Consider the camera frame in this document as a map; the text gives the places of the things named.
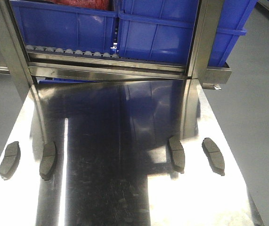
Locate stainless steel rack frame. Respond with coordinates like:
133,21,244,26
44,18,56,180
0,0,231,96

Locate right blue plastic bin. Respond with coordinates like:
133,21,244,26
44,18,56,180
118,0,256,67

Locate left blue plastic bin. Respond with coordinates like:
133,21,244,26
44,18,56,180
10,0,118,53

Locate blue plastic bin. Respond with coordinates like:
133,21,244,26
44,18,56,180
10,0,118,53
118,0,256,67

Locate red contents in bin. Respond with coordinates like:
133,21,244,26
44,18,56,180
52,0,112,10

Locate grey brake pad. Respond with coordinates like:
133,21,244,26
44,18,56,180
0,141,21,180
39,141,57,181
202,137,225,176
168,136,185,174

